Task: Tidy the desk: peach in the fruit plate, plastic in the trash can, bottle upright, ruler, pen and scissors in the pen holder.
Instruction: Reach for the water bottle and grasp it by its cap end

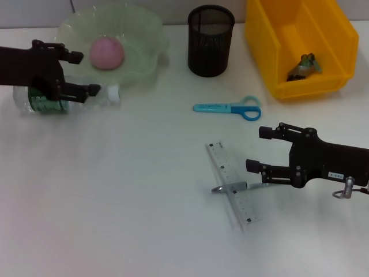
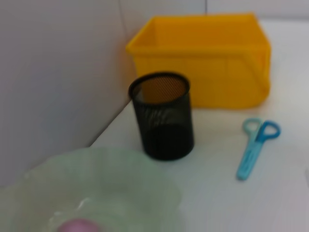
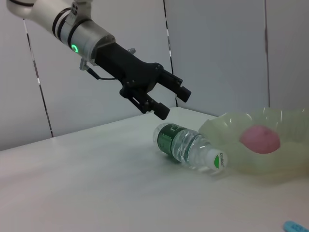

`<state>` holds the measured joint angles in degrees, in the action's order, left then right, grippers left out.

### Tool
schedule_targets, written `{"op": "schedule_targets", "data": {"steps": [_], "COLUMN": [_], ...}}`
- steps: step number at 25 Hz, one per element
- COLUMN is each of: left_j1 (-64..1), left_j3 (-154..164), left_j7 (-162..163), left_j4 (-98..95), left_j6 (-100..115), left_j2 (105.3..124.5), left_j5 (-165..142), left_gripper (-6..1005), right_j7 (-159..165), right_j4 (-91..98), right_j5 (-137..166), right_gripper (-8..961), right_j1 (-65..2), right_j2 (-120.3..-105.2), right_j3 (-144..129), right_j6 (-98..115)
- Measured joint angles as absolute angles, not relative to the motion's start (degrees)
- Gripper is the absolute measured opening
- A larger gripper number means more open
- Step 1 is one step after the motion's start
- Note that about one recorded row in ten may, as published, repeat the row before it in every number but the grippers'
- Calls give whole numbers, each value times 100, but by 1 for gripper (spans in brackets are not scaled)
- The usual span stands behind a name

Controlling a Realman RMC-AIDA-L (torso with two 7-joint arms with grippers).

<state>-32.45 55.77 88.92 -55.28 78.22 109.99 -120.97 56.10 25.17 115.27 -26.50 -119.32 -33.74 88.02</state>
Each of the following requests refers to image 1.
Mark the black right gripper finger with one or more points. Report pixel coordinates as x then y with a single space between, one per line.
276 133
268 170

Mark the pink peach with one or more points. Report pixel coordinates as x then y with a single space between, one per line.
106 53

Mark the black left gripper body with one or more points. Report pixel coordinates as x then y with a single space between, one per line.
29 66

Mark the black mesh pen cup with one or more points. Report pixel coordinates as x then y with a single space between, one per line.
210 43

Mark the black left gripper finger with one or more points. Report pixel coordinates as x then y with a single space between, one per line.
66 54
80 91

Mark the clear green-label water bottle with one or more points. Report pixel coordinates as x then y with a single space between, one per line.
112 93

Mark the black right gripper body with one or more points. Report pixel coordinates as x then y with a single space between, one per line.
328 161

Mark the green plastic wrapper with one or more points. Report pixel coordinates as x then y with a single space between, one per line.
305 66

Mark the blue capped scissors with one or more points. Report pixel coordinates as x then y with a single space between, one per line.
213 108

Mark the yellow plastic bin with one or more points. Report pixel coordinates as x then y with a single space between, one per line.
302 37

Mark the silver white ballpoint pen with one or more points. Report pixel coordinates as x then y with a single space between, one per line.
217 189

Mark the translucent green fruit plate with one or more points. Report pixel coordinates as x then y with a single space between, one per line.
138 43

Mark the clear plastic ruler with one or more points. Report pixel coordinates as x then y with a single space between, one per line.
227 173

